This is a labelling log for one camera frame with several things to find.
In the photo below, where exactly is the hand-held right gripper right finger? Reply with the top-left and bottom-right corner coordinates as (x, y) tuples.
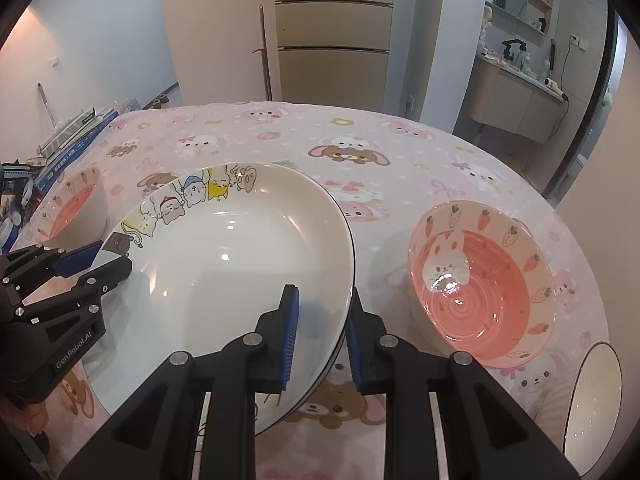
(347, 290), (583, 480)

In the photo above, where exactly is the grey striped box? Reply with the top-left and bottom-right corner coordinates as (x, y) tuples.
(39, 107), (97, 155)

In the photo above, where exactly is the dark door frame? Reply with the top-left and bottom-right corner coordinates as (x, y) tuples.
(542, 5), (623, 198)

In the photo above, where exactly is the white hair dryer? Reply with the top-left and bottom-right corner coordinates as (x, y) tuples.
(542, 77), (570, 102)

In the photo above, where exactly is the stack of books and boxes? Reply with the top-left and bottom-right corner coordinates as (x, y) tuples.
(35, 110), (121, 196)

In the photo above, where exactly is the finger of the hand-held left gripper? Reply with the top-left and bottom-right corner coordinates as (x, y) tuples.
(15, 258), (133, 329)
(0, 241), (104, 302)

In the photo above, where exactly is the beige vanity cabinet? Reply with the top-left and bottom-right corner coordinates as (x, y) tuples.
(467, 55), (566, 143)

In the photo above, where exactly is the person's left hand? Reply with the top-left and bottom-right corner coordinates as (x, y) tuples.
(0, 392), (51, 442)

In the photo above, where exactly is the pink cartoon printed tablecloth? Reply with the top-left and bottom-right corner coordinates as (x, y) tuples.
(0, 102), (613, 480)

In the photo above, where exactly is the thin white rod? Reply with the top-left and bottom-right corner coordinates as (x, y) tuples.
(37, 84), (56, 127)

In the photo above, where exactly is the beige refrigerator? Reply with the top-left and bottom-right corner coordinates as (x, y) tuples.
(272, 0), (396, 107)

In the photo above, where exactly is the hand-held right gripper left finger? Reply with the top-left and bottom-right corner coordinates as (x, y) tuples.
(59, 284), (301, 480)

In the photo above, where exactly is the white cartoon print plate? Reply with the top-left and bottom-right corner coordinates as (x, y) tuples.
(82, 162), (357, 436)

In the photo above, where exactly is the white dark-rimmed bowl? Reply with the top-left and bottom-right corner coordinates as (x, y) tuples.
(562, 341), (623, 466)

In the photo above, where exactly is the pink rabbit print bowl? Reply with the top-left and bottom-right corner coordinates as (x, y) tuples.
(35, 166), (108, 251)
(408, 201), (557, 368)

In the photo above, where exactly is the white plush toy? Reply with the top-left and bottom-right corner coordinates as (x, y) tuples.
(477, 2), (495, 41)

